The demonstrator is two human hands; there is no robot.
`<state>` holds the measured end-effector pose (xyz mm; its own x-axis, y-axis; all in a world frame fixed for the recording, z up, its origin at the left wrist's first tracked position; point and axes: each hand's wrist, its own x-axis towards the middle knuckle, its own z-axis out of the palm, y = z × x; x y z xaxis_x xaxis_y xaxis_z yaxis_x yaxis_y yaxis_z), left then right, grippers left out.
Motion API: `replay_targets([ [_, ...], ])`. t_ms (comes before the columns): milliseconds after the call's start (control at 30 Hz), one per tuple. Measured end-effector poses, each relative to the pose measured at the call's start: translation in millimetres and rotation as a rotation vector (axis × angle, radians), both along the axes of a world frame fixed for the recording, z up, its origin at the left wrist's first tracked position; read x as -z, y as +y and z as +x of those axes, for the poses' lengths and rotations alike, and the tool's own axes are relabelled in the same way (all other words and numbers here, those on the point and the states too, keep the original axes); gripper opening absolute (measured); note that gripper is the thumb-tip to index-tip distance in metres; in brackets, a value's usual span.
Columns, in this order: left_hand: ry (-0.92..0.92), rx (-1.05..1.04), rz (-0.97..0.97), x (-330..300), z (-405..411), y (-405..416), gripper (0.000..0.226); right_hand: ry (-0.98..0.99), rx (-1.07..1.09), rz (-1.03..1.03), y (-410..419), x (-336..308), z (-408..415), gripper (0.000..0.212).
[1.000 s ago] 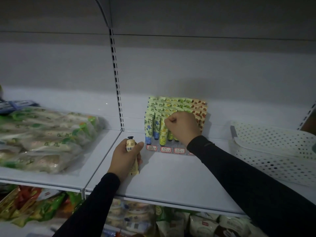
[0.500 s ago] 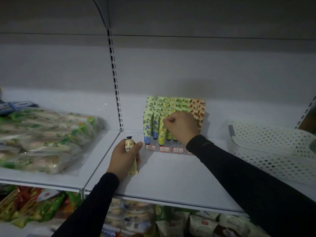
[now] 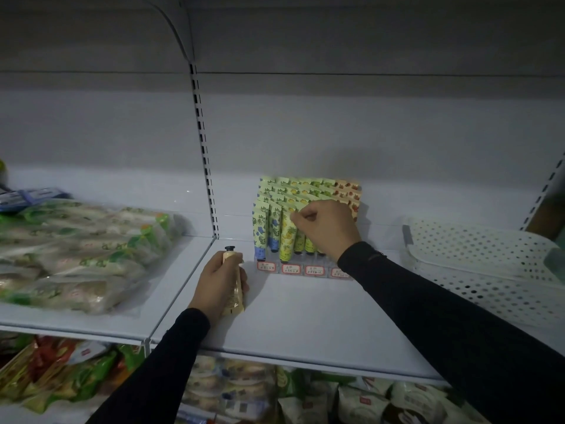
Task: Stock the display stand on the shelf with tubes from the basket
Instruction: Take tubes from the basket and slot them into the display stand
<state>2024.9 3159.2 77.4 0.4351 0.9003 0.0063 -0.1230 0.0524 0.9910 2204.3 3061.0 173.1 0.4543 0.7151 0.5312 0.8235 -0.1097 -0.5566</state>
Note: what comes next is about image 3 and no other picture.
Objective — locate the heap of assorted snack packets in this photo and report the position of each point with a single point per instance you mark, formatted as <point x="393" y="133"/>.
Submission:
<point x="66" y="370"/>

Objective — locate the person's left hand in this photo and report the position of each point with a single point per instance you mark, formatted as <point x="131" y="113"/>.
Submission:
<point x="207" y="291"/>

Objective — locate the blue white packet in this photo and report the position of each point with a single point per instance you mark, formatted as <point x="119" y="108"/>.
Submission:
<point x="35" y="196"/>

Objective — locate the clear acrylic display rack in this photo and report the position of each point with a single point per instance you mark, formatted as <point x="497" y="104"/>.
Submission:
<point x="322" y="262"/>

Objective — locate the clear bag of green sweets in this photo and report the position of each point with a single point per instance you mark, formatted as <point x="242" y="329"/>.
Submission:
<point x="88" y="256"/>

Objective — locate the row of cream tubes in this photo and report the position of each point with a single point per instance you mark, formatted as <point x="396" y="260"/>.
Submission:
<point x="309" y="187"/>

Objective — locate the group of white green pouches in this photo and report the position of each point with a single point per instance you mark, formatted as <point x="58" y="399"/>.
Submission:
<point x="366" y="404"/>

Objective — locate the white store shelf unit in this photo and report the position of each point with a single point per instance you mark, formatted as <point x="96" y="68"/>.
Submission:
<point x="353" y="132"/>

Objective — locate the person's right forearm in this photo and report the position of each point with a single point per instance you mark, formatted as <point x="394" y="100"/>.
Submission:
<point x="454" y="326"/>

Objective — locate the pile of white sweet bags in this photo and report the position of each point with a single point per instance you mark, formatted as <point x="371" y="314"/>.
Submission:
<point x="229" y="388"/>

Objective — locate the person's right hand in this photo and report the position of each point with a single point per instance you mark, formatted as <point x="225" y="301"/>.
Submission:
<point x="329" y="225"/>

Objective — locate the white perforated basket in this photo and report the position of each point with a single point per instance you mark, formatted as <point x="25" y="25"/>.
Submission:
<point x="485" y="260"/>

